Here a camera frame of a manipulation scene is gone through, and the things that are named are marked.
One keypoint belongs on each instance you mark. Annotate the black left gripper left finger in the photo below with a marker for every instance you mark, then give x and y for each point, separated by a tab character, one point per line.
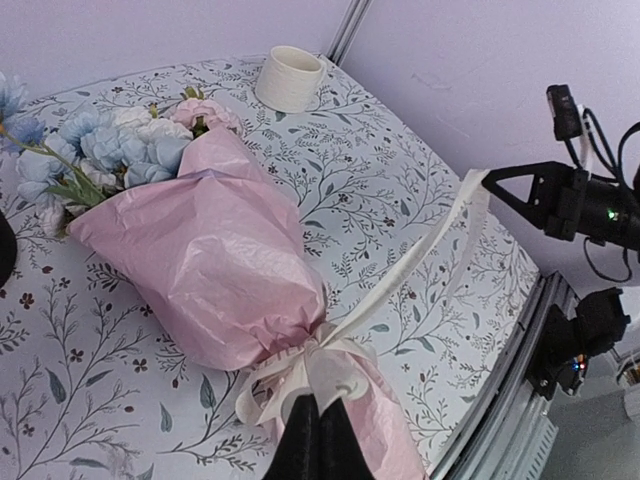
297	455

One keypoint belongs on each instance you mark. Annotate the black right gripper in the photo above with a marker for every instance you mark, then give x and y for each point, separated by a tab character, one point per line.
589	207

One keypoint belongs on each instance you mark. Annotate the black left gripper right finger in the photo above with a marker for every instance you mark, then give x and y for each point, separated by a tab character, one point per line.
340	454

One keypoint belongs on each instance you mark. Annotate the cream printed ribbon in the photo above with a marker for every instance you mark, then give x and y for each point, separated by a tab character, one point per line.
315	367

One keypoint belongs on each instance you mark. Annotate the pink flower bouquet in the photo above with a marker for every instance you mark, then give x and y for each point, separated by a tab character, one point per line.
183	210

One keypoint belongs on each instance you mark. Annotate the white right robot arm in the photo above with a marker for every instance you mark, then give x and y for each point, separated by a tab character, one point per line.
635	200

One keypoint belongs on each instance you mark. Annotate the black tapered vase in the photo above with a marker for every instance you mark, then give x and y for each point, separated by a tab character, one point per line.
8	250

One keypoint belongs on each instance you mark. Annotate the floral patterned tablecloth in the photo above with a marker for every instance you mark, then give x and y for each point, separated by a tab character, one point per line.
94	387

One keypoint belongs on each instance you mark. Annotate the cream ceramic mug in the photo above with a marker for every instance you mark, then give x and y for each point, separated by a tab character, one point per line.
289	79

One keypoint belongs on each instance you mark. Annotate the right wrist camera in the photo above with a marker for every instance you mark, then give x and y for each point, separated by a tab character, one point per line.
567	122

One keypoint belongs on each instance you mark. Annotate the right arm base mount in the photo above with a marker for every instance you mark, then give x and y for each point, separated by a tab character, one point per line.
562	354

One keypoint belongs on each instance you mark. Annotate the aluminium front rail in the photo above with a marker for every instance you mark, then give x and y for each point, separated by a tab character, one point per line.
510	432

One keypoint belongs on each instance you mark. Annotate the right aluminium frame post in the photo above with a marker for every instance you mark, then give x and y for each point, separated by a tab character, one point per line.
347	30

